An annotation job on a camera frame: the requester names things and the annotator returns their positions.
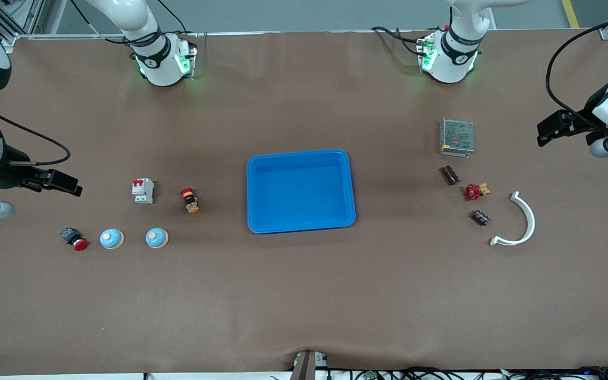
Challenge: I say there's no blue dome call bell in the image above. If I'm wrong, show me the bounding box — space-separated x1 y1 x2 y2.
99 228 125 250
145 227 169 249

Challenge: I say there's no red mushroom push button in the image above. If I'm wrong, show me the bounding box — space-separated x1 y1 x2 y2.
60 227 90 252

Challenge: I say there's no white red circuit breaker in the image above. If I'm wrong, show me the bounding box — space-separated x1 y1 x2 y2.
131 178 155 205

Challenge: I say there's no white curved pipe clamp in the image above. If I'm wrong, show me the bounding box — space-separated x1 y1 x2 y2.
489 191 536 247

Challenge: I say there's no metal mesh power supply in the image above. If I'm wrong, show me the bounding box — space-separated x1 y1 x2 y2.
440 118 475 158

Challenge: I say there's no blue plastic tray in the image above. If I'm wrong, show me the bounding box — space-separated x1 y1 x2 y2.
246 149 356 234

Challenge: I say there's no brown table mat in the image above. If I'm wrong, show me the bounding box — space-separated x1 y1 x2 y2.
0 29 608 376

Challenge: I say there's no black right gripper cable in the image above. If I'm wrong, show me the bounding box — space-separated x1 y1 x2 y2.
0 98 71 167

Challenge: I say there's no orange red emergency stop switch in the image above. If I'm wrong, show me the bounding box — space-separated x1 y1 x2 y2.
180 187 200 214

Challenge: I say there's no black arm base cable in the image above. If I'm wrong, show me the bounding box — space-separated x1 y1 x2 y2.
372 25 431 58
156 0 189 35

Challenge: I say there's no black cable bundle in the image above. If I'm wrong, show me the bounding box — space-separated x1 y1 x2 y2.
330 366 608 380

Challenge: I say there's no brown camera mount bracket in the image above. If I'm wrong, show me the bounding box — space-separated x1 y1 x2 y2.
289 349 330 380

